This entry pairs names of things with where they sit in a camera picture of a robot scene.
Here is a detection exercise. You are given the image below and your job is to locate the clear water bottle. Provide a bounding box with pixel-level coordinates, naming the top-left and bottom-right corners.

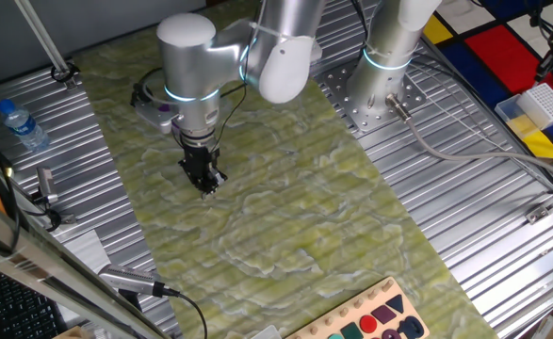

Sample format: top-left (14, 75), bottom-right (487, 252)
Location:
top-left (0, 97), bottom-right (51, 153)

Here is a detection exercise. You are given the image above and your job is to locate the metal pole stand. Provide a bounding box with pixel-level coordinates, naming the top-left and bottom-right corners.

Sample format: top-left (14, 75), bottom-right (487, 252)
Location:
top-left (14, 0), bottom-right (80, 90)

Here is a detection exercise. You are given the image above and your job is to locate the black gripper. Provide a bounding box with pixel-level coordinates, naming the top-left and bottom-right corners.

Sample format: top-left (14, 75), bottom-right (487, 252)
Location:
top-left (178, 144), bottom-right (229, 197)

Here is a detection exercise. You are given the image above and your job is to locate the wooden shape puzzle board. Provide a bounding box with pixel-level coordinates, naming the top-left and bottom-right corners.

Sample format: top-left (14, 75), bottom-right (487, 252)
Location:
top-left (285, 276), bottom-right (431, 339)

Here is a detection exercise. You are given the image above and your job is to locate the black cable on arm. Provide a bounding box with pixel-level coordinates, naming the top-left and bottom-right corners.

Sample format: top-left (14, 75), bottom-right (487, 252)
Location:
top-left (132, 0), bottom-right (277, 154)

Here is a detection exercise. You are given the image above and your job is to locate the purple square puzzle piece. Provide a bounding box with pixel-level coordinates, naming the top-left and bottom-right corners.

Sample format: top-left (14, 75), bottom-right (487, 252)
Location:
top-left (370, 304), bottom-right (398, 325)

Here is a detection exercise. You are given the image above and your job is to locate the colourful block pattern mat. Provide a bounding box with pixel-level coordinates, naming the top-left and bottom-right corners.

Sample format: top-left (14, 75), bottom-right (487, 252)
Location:
top-left (421, 0), bottom-right (553, 180)

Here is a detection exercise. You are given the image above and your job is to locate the green marble pattern mat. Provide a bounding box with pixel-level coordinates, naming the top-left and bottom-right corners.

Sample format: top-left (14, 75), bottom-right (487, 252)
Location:
top-left (71, 0), bottom-right (501, 339)

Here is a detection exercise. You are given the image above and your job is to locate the thick grey robot cable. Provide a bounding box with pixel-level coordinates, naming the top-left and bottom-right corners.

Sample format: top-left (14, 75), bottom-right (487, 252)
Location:
top-left (384, 92), bottom-right (553, 185)

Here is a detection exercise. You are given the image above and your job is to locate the black camera cable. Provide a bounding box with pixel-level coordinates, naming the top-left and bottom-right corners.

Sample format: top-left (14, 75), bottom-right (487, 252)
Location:
top-left (162, 286), bottom-right (209, 339)

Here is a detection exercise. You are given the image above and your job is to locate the purple pipette tip rack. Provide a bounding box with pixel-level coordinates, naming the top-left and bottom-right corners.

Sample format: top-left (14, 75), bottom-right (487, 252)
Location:
top-left (156, 103), bottom-right (182, 132)

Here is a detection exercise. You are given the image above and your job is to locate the green square puzzle piece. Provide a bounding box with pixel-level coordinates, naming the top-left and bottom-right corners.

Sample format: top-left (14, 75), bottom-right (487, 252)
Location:
top-left (340, 322), bottom-right (365, 339)

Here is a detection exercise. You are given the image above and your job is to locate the black keyboard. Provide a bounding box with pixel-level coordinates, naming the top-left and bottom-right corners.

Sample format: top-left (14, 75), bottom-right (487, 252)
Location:
top-left (0, 272), bottom-right (68, 339)

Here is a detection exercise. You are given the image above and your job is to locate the clear plastic container corner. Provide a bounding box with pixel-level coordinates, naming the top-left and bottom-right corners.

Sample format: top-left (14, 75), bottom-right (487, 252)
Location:
top-left (252, 324), bottom-right (282, 339)

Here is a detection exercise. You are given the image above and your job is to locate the white pipette tip box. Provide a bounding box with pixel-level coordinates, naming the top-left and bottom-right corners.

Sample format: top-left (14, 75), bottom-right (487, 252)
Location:
top-left (515, 82), bottom-right (553, 131)

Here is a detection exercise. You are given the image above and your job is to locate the aluminium frame beam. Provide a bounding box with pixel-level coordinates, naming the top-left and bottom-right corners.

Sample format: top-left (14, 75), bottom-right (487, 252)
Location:
top-left (0, 187), bottom-right (171, 339)

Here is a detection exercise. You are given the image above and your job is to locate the navy ring puzzle piece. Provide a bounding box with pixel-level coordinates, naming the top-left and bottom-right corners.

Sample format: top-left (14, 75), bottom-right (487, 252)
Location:
top-left (397, 315), bottom-right (426, 339)

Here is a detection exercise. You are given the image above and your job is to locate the red circle puzzle piece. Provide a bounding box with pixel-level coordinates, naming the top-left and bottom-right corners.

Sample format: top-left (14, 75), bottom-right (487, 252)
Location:
top-left (359, 314), bottom-right (379, 334)

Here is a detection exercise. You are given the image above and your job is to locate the black cable bundle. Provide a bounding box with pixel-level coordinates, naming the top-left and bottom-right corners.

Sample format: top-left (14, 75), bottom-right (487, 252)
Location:
top-left (349, 0), bottom-right (376, 53)

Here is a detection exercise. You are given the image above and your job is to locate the clear plastic box lid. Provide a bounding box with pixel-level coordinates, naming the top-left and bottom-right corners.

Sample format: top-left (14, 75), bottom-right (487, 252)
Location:
top-left (495, 93), bottom-right (541, 138)

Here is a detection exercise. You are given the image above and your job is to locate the metal robot mounting plate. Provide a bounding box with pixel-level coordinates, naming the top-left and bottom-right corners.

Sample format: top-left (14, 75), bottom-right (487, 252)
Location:
top-left (314, 58), bottom-right (428, 133)

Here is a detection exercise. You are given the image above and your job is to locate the blue triangle puzzle piece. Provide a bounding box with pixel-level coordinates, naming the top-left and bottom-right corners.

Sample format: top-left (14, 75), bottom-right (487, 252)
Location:
top-left (385, 294), bottom-right (405, 315)

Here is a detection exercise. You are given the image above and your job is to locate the silver depth camera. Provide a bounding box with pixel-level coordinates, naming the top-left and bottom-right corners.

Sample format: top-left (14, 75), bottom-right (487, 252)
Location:
top-left (97, 263), bottom-right (182, 299)

